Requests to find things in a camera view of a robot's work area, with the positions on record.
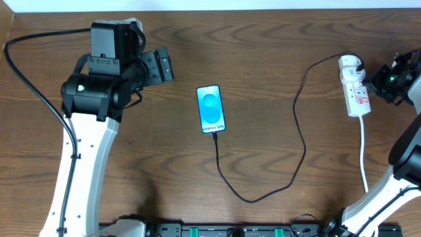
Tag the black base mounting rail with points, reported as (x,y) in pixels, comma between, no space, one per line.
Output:
(243,230)

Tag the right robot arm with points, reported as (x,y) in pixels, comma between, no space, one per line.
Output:
(401,182)

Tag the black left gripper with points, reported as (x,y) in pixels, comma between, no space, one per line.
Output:
(163,64)

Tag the white charger plug adapter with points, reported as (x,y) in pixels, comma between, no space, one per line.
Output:
(351,69)

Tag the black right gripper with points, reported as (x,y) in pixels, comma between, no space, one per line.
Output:
(379,87)

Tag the blue-screen Galaxy smartphone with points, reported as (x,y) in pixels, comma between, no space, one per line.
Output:
(211,109)

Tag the white power strip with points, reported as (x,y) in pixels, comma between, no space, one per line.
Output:
(356,98)

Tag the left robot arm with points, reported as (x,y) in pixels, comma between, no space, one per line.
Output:
(93,100)

